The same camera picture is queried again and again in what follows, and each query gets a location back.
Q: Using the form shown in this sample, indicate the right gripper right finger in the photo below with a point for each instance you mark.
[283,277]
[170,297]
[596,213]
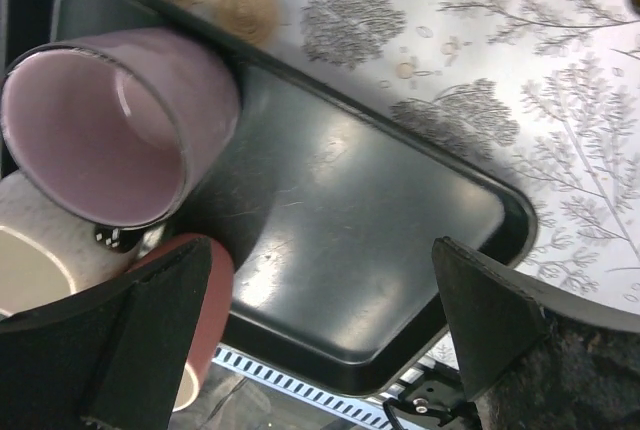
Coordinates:
[532,356]

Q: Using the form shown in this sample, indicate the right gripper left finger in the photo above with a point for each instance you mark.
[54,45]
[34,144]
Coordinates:
[110,357]

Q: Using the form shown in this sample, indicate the pink mug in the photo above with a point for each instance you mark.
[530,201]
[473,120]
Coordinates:
[210,310]

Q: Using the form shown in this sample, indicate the cream white mug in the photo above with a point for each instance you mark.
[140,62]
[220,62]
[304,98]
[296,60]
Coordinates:
[48,254]

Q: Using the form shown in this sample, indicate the purple mug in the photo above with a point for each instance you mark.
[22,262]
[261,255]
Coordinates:
[119,128]

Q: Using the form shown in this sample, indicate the black serving tray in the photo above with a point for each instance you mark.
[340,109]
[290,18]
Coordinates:
[329,209]

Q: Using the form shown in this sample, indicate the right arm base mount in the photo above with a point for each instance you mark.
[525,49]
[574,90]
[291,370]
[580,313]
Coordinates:
[435,397]

